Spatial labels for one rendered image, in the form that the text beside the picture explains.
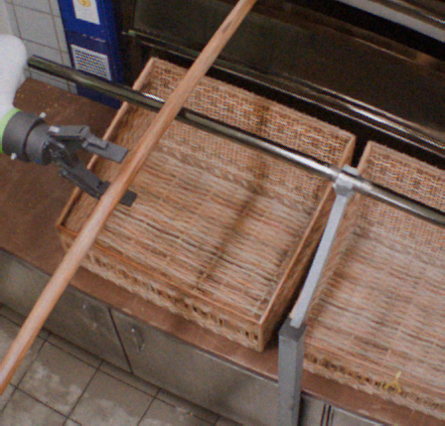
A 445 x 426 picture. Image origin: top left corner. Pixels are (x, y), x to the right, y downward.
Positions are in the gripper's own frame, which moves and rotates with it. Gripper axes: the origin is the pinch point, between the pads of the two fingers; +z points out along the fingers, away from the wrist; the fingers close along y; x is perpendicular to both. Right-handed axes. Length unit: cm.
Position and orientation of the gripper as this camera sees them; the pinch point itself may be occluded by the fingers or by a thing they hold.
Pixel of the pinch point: (123, 177)
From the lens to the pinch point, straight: 173.1
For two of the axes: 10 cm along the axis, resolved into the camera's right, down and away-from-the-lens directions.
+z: 8.9, 3.5, -2.9
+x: -4.5, 7.6, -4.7
